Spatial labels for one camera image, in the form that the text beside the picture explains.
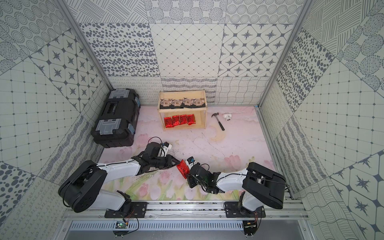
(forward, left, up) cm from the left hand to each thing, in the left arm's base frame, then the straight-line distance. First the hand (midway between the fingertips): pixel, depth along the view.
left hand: (180, 160), depth 85 cm
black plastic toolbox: (+15, +38, +13) cm, 43 cm away
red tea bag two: (+32, +6, -2) cm, 32 cm away
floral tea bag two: (+31, +4, +16) cm, 36 cm away
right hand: (-7, -5, -7) cm, 11 cm away
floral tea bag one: (+31, +11, +16) cm, 37 cm away
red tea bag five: (-3, -2, -4) cm, 6 cm away
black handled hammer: (+33, -26, -6) cm, 43 cm away
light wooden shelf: (+41, -11, -5) cm, 43 cm away
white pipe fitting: (+37, -32, -3) cm, 49 cm away
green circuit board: (-30, +27, -8) cm, 41 cm away
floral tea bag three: (+32, -3, +16) cm, 36 cm away
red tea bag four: (+33, -5, -2) cm, 33 cm away
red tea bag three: (+32, +1, -1) cm, 32 cm away
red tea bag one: (+29, +11, -1) cm, 32 cm away
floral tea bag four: (+32, -11, +16) cm, 37 cm away
